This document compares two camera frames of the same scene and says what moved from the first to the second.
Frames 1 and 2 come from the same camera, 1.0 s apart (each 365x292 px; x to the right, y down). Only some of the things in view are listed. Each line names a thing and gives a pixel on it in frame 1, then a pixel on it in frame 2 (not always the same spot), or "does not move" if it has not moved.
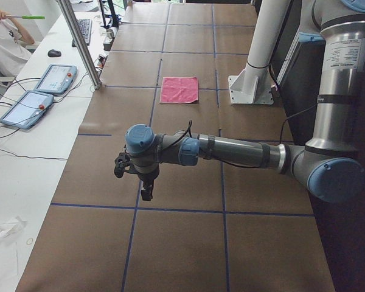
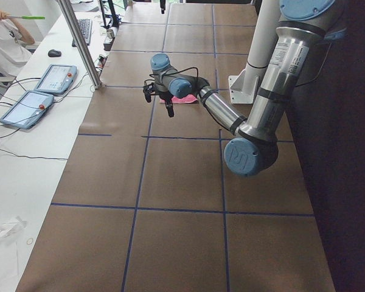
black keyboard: (85, 25) does not move
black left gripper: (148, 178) -> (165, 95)
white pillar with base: (255, 84) does not move
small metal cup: (110, 33) does not move
